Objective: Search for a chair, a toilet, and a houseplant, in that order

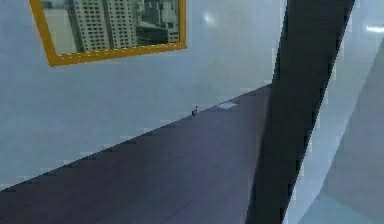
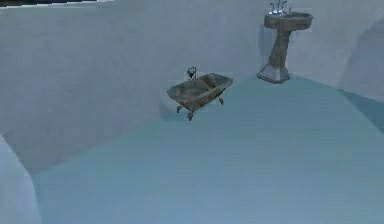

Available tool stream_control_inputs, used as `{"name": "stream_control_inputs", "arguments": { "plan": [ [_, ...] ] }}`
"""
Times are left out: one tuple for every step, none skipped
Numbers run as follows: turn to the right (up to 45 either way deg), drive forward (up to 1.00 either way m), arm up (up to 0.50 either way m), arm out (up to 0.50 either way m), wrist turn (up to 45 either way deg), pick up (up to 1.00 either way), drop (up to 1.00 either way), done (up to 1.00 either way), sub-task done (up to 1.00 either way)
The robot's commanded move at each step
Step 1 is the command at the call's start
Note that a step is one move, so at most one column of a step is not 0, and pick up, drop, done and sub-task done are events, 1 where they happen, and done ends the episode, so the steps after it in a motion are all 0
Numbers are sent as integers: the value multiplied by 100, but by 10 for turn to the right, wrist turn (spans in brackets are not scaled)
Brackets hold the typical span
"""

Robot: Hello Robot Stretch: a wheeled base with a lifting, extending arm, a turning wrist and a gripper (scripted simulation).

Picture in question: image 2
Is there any brown clawfoot bathtub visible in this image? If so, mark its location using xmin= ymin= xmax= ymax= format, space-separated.
xmin=166 ymin=72 xmax=234 ymax=122

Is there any black bathtub faucet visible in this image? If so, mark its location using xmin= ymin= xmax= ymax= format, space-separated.
xmin=186 ymin=66 xmax=198 ymax=81

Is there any silver sink faucet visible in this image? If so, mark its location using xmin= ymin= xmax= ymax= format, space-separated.
xmin=268 ymin=0 xmax=293 ymax=16

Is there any white rounded fixture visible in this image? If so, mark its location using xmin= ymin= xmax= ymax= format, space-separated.
xmin=0 ymin=134 xmax=43 ymax=224

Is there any brown pedestal sink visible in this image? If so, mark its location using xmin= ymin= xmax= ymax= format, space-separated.
xmin=256 ymin=11 xmax=314 ymax=85

